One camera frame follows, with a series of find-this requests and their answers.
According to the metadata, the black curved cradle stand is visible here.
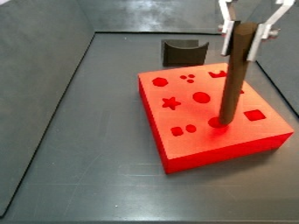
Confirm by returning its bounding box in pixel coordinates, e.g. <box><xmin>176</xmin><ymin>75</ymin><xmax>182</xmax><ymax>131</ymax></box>
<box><xmin>162</xmin><ymin>39</ymin><xmax>210</xmax><ymax>67</ymax></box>

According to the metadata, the brown oval rod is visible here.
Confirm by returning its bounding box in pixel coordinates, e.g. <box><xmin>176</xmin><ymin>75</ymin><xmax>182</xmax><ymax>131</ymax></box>
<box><xmin>219</xmin><ymin>22</ymin><xmax>258</xmax><ymax>125</ymax></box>

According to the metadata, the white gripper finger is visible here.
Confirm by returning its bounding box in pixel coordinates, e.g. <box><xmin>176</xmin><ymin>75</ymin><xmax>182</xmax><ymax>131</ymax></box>
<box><xmin>219</xmin><ymin>0</ymin><xmax>238</xmax><ymax>56</ymax></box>
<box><xmin>247</xmin><ymin>0</ymin><xmax>295</xmax><ymax>62</ymax></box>

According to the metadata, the red shape-sorter block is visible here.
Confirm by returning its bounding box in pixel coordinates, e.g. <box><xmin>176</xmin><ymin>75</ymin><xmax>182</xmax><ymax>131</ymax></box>
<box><xmin>138</xmin><ymin>63</ymin><xmax>294</xmax><ymax>173</ymax></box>

